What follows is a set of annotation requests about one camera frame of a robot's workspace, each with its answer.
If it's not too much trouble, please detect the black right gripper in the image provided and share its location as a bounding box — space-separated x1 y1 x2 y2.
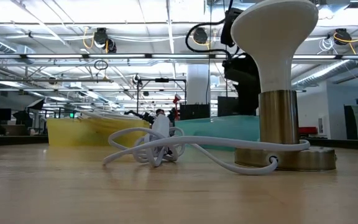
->
222 53 260 116

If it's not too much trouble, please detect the black power box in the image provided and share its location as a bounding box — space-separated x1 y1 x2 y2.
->
218 96 239 118

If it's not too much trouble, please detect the white building column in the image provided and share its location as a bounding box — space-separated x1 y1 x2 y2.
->
186 64 211 105

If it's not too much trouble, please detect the white brass mushroom table lamp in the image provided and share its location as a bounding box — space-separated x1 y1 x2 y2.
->
230 0 337 172

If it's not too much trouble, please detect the green translucent plastic tray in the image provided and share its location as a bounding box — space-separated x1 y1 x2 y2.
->
174 115 260 152

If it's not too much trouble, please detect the red box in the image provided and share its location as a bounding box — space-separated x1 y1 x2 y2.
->
298 126 319 135

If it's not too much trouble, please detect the yellow translucent plastic tray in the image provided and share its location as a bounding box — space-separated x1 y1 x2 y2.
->
46 117 151 147

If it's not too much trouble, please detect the black ceiling cable reel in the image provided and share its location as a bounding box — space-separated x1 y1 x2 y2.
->
93 27 117 54
333 27 349 46
193 27 209 45

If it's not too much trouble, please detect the white lamp power cord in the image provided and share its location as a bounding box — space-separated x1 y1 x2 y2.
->
102 114 311 176

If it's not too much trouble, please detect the black background gantry frame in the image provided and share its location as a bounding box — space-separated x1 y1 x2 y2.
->
136 78 188 114

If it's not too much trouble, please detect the black aluminium table frame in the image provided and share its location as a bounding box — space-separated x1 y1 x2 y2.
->
0 134 358 152

